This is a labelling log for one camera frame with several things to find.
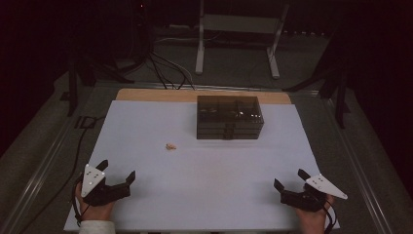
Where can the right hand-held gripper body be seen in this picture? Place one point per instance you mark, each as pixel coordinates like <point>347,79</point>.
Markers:
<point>305,200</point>

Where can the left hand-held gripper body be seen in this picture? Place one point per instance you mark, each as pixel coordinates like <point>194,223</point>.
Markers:
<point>97,191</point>

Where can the small beige object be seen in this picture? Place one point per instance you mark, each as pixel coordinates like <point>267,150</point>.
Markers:
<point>171,146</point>

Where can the transparent drawer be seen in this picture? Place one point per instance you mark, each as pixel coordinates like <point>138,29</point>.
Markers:
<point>211,136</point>

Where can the dark transparent drawer box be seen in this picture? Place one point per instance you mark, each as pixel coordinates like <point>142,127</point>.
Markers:
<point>229,113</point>

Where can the person's left hand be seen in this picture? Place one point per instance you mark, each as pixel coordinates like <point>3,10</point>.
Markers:
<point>95,213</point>

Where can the person's right hand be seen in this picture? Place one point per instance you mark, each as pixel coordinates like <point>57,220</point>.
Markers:
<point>313,222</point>

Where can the white table mat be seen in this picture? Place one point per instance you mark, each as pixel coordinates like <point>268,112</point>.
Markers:
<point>201,182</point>

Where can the black stand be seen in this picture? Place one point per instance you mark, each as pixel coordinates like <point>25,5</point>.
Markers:
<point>339,94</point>
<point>73,91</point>

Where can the white metal stand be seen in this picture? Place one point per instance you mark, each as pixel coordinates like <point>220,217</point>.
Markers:
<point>238,24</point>

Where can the metal floor rail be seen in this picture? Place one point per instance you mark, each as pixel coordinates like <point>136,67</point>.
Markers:
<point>35,182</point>
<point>360,169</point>

